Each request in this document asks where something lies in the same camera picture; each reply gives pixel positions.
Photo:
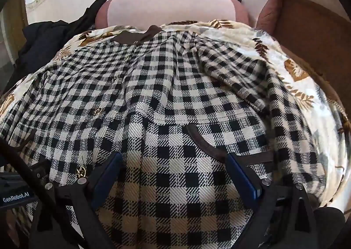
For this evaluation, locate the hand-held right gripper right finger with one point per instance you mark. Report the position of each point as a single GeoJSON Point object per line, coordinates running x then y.
{"type": "Point", "coordinates": [241, 179]}

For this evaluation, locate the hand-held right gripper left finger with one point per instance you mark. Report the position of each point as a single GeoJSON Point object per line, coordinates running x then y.
{"type": "Point", "coordinates": [107, 173]}

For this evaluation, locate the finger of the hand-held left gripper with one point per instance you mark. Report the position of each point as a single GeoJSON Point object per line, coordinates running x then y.
{"type": "Point", "coordinates": [41, 169]}

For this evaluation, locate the black and cream checked coat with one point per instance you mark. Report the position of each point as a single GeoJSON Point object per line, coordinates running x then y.
{"type": "Point", "coordinates": [164, 106]}

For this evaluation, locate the leaf print fleece blanket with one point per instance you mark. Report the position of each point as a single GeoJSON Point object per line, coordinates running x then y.
{"type": "Point", "coordinates": [299, 70]}

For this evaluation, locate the black clothing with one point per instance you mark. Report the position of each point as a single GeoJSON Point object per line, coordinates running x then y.
{"type": "Point", "coordinates": [54, 37]}

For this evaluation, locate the pink and brown sofa cushion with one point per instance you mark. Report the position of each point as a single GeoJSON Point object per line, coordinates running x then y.
{"type": "Point", "coordinates": [262, 8]}

